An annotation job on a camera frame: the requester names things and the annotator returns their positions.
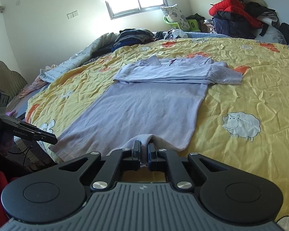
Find lavender long sleeve top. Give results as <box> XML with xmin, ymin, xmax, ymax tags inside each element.
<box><xmin>50</xmin><ymin>55</ymin><xmax>243</xmax><ymax>161</ymax></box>

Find folded dark clothes stack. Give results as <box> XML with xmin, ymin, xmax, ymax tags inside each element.
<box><xmin>111</xmin><ymin>28</ymin><xmax>155</xmax><ymax>52</ymax></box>

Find person left hand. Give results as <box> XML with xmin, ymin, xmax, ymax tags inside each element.
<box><xmin>0</xmin><ymin>133</ymin><xmax>14</xmax><ymax>156</ymax></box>

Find green upholstered headboard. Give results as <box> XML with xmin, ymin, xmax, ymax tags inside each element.
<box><xmin>0</xmin><ymin>61</ymin><xmax>28</xmax><ymax>101</ymax></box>

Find pink cloth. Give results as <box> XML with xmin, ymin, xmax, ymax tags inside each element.
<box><xmin>19</xmin><ymin>65</ymin><xmax>57</xmax><ymax>98</ymax></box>

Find yellow cartoon print quilt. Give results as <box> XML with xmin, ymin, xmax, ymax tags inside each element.
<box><xmin>26</xmin><ymin>37</ymin><xmax>289</xmax><ymax>230</ymax></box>

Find pale grey printed blanket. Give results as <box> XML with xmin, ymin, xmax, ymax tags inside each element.
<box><xmin>39</xmin><ymin>32</ymin><xmax>118</xmax><ymax>83</ymax></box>

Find white plastic bag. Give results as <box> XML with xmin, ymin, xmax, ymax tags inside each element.
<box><xmin>164</xmin><ymin>29</ymin><xmax>188</xmax><ymax>40</ymax></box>

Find blue knitted blanket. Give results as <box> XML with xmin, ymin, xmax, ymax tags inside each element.
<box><xmin>184</xmin><ymin>32</ymin><xmax>230</xmax><ymax>38</ymax></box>

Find green plastic stool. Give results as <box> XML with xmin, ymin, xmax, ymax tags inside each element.
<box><xmin>163</xmin><ymin>16</ymin><xmax>201</xmax><ymax>32</ymax></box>

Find floral white pillow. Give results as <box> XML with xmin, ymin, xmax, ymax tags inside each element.
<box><xmin>160</xmin><ymin>4</ymin><xmax>189</xmax><ymax>31</ymax></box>

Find dark navy jacket pile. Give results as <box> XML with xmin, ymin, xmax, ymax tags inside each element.
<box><xmin>213</xmin><ymin>11</ymin><xmax>256</xmax><ymax>39</ymax></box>

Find red puffer jacket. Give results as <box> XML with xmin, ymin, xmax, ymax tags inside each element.
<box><xmin>208</xmin><ymin>0</ymin><xmax>262</xmax><ymax>29</ymax></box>

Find white wall switch plate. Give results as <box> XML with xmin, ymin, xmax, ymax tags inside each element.
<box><xmin>67</xmin><ymin>10</ymin><xmax>79</xmax><ymax>19</ymax></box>

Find window with grey frame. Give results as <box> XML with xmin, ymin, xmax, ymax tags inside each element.
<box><xmin>105</xmin><ymin>0</ymin><xmax>168</xmax><ymax>19</ymax></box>

